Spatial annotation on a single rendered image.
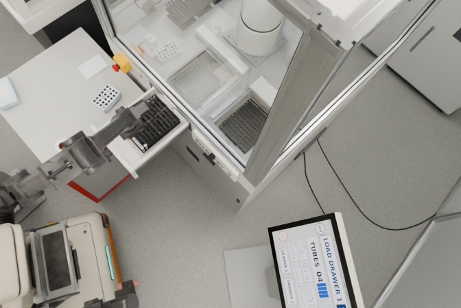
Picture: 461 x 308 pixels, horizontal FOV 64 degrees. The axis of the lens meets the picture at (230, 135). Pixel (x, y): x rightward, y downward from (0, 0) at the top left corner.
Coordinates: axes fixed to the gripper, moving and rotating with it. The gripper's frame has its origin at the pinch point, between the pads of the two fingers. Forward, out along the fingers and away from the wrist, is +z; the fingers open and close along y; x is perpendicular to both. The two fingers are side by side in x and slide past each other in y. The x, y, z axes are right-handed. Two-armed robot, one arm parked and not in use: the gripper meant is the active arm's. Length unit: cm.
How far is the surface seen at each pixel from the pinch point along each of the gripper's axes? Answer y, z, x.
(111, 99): -5.5, 20.3, -28.9
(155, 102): -18.5, 11.0, -9.4
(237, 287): 7, 93, 84
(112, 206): 32, 98, -7
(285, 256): -11, -4, 78
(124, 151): 7.0, 14.2, -1.1
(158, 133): -9.3, 7.8, 4.5
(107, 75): -12.2, 22.6, -41.7
